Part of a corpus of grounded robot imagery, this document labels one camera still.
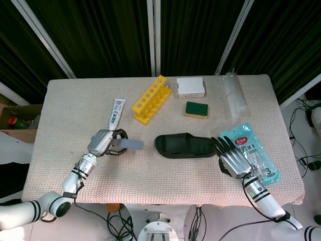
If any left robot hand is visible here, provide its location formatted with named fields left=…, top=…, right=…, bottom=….
left=87, top=129, right=129, bottom=157

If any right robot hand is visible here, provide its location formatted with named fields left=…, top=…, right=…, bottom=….
left=211, top=135, right=252, bottom=179

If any grey tool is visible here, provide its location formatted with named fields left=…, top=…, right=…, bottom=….
left=111, top=139, right=144, bottom=151

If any black slipper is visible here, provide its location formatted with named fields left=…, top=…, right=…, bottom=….
left=154, top=132, right=217, bottom=159

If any round silver robot base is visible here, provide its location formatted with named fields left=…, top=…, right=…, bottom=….
left=137, top=212, right=180, bottom=241

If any teal plastic package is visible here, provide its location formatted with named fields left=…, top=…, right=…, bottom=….
left=220, top=122, right=281, bottom=186

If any white toothpaste tube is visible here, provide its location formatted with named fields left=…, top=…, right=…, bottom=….
left=108, top=98, right=126, bottom=131

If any yellow test tube rack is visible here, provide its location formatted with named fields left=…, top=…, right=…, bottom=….
left=132, top=75, right=173, bottom=126

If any bundle of clear sticks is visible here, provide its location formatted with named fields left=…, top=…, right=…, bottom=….
left=224, top=68, right=249, bottom=121

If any green and yellow sponge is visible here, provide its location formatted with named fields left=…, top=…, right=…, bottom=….
left=184, top=101, right=209, bottom=119

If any beige waffle tablecloth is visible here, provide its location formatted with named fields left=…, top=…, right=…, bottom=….
left=21, top=74, right=305, bottom=206

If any orange block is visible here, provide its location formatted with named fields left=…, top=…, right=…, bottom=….
left=105, top=203, right=121, bottom=213

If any green bottle with red cap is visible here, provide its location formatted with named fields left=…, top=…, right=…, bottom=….
left=8, top=116, right=30, bottom=130

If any white cardboard box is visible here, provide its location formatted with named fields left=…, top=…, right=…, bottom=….
left=176, top=77, right=206, bottom=99

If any brown cardboard box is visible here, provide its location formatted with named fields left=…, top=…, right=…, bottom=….
left=0, top=104, right=43, bottom=144

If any black cable tangle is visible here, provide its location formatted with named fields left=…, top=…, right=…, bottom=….
left=188, top=205, right=209, bottom=241
left=75, top=204, right=138, bottom=241

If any white partition frame post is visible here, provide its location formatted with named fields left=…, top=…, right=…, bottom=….
left=11, top=0, right=77, bottom=79
left=146, top=0, right=161, bottom=76
left=279, top=74, right=321, bottom=111
left=215, top=0, right=255, bottom=75
left=0, top=81, right=30, bottom=105

